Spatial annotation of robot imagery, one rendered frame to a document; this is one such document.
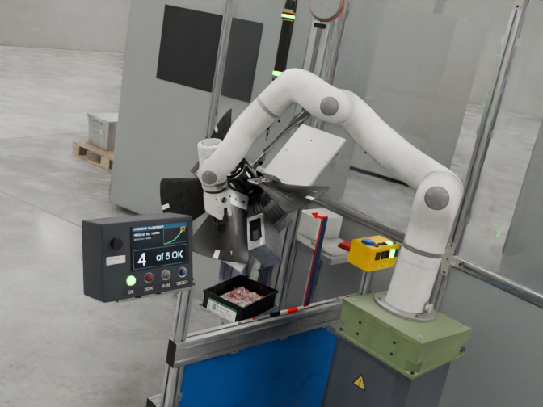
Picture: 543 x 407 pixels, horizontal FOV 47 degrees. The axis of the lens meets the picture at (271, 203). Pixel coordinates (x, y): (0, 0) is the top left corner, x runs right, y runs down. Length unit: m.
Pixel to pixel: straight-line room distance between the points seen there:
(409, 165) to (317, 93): 0.33
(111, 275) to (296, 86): 0.78
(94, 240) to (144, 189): 3.65
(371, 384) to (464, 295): 0.85
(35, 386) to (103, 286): 1.67
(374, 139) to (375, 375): 0.68
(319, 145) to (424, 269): 0.95
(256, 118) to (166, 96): 3.06
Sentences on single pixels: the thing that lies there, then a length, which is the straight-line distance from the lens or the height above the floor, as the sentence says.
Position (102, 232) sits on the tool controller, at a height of 1.24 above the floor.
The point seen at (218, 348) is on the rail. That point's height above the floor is 0.81.
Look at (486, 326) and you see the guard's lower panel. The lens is 2.62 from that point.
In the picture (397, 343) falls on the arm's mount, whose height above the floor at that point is 1.00.
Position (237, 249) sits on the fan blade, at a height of 0.98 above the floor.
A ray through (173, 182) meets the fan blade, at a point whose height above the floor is 1.10.
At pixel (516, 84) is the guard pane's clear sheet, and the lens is 2.51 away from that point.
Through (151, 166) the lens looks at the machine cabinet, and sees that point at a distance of 5.11.
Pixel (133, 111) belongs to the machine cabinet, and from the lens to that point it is 5.19.
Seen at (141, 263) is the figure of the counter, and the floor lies 1.15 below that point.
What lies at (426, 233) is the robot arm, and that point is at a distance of 1.82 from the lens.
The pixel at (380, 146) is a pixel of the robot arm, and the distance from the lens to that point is 1.82.
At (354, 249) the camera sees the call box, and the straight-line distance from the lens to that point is 2.30.
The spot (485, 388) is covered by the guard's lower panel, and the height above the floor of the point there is 0.55.
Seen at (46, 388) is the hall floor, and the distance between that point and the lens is 3.16.
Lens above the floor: 1.79
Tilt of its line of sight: 16 degrees down
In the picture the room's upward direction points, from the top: 10 degrees clockwise
